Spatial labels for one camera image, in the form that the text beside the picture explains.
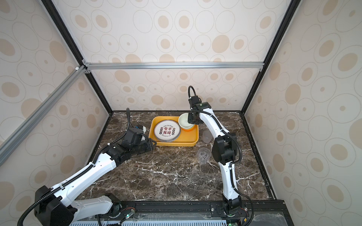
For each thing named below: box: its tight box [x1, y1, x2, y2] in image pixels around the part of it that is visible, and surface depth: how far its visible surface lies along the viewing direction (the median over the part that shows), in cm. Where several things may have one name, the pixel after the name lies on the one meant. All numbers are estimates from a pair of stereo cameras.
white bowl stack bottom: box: [178, 112, 195, 132], surface depth 96 cm
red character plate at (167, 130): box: [153, 119, 181, 143], surface depth 106 cm
